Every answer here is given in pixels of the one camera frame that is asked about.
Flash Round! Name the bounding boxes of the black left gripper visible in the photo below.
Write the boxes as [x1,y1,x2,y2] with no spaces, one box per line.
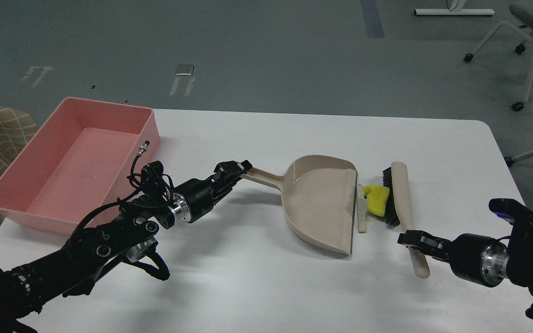
[175,160,253,223]

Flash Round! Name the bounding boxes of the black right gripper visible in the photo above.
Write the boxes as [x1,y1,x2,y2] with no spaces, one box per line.
[397,230,498,288]

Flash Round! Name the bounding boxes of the beige hand brush black bristles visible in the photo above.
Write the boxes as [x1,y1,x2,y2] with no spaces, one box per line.
[382,161,431,279]

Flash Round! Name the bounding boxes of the yellow green sponge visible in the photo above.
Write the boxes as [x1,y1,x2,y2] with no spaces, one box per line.
[362,184,390,217]

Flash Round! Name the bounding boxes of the beige foam strip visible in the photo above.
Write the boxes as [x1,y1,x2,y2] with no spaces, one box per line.
[355,183,367,234]

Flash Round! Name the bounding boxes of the beige plastic dustpan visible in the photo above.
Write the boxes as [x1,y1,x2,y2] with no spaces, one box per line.
[243,154,358,256]

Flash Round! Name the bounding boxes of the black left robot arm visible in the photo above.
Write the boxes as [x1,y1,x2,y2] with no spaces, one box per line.
[0,141,252,333]

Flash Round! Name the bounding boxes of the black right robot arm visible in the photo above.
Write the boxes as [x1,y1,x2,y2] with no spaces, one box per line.
[397,198,533,320]

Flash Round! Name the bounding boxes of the pink plastic bin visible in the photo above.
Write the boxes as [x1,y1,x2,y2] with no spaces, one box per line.
[0,98,161,235]

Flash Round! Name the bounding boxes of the white desk leg base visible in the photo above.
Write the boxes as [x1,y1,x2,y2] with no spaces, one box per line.
[413,8,495,16]

